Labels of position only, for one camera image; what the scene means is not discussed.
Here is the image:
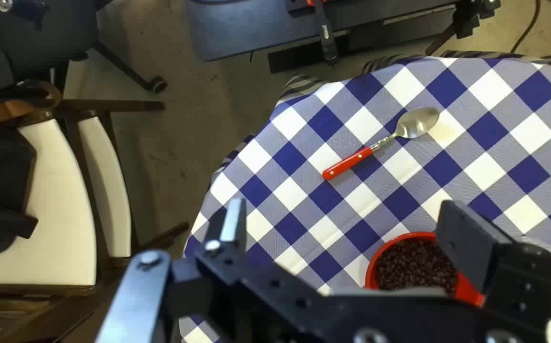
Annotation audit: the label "red handled metal spoon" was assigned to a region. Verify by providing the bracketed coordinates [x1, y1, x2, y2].
[321, 105, 443, 184]

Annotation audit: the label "black office chair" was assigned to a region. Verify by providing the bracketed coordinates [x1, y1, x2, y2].
[0, 0, 168, 98]

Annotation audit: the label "black floor cable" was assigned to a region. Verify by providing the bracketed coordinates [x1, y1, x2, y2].
[510, 0, 551, 65]

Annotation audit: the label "small red bowl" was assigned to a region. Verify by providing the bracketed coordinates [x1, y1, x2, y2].
[365, 231, 489, 311]

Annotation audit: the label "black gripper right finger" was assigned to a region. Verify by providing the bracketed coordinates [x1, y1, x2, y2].
[435, 199, 551, 302]

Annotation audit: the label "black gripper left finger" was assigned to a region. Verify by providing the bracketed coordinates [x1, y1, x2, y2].
[201, 195, 250, 258]

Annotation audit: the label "wooden chair white cushions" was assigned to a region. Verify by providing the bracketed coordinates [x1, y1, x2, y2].
[0, 79, 168, 343]

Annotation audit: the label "dark coffee beans pile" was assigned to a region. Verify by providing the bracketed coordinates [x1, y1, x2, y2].
[376, 237, 460, 294]

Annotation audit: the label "blue white checkered tablecloth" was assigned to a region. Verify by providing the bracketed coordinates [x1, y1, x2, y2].
[176, 56, 551, 343]

